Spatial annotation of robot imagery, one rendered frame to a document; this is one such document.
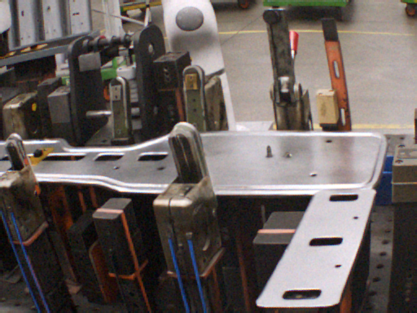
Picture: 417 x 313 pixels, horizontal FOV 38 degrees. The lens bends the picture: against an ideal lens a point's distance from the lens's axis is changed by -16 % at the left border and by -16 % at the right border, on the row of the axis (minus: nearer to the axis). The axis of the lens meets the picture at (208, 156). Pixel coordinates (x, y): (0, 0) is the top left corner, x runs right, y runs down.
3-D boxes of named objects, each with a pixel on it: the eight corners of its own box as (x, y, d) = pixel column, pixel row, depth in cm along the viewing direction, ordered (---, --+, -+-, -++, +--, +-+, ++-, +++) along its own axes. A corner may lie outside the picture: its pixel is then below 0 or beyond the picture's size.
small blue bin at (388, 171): (370, 207, 150) (370, 173, 146) (375, 188, 158) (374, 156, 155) (408, 205, 146) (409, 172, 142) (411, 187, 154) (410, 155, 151)
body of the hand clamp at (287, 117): (288, 268, 133) (269, 98, 120) (296, 251, 139) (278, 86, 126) (315, 267, 131) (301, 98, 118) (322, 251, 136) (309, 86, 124)
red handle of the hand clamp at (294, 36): (272, 90, 119) (282, 28, 127) (275, 98, 121) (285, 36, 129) (295, 90, 117) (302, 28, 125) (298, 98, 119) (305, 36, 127)
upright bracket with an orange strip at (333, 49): (342, 262, 130) (319, 18, 112) (344, 259, 131) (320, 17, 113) (355, 262, 129) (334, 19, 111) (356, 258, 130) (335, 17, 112)
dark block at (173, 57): (188, 253, 146) (151, 60, 131) (199, 238, 152) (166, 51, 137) (210, 254, 144) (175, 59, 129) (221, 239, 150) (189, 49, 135)
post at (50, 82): (71, 239, 159) (36, 84, 144) (80, 230, 163) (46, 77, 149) (86, 240, 157) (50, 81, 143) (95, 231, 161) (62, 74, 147)
